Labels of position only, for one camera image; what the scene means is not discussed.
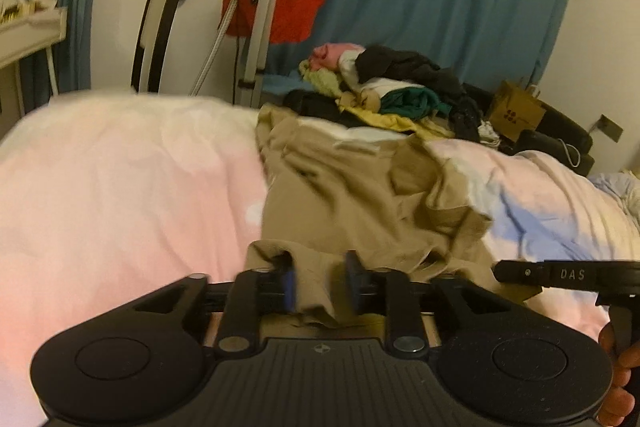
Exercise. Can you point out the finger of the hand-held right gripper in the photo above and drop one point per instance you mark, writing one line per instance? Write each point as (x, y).
(520, 274)

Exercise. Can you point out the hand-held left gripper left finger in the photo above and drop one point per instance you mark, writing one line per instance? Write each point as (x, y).
(288, 289)

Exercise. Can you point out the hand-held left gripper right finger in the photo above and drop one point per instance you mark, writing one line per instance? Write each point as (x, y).
(353, 283)

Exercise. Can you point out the khaki garment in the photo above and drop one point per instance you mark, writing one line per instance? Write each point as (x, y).
(350, 197)

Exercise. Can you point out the pile of mixed clothes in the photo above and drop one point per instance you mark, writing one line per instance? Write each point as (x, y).
(400, 74)

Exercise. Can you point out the person's right hand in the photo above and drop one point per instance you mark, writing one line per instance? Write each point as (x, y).
(625, 387)

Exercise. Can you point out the light blue cloth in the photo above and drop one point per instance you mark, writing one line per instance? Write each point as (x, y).
(612, 189)

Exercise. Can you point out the brown cardboard box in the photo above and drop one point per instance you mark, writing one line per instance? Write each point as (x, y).
(515, 113)

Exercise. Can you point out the pink pastel blanket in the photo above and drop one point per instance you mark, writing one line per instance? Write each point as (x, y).
(125, 192)

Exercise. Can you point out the red mesh bag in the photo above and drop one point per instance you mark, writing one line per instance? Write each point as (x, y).
(296, 18)

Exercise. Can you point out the wall outlet plate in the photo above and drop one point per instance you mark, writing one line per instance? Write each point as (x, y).
(611, 127)

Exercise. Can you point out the white and black folded frame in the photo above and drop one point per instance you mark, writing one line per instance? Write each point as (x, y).
(155, 12)

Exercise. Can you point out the white wall shelf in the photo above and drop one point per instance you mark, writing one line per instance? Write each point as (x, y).
(30, 34)

